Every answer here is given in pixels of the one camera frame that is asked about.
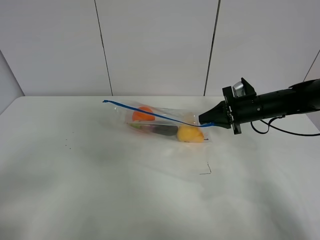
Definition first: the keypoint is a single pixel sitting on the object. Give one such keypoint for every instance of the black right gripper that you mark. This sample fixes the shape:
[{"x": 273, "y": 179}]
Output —
[{"x": 233, "y": 111}]

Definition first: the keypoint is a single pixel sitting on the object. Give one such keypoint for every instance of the clear zip bag blue seal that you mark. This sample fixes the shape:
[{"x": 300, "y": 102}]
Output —
[{"x": 163, "y": 116}]

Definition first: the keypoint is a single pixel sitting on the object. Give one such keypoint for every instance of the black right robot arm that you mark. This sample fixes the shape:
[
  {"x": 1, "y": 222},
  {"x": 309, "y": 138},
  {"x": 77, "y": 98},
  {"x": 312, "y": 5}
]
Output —
[{"x": 300, "y": 98}]

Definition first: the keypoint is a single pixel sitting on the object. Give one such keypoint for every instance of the yellow pear fruit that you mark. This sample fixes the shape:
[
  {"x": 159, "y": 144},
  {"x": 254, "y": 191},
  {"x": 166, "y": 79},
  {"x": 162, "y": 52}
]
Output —
[{"x": 190, "y": 134}]

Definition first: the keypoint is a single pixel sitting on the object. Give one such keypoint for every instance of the purple eggplant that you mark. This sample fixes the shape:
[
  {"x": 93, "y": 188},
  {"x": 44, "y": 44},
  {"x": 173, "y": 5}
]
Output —
[{"x": 160, "y": 129}]

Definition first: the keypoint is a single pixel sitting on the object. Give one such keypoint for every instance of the orange fruit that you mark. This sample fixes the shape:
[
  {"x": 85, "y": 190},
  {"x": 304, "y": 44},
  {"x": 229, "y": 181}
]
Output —
[{"x": 142, "y": 116}]

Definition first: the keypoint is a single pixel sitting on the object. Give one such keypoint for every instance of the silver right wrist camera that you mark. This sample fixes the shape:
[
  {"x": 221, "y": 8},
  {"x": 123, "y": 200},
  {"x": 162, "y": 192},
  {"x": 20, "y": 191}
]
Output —
[{"x": 243, "y": 89}]

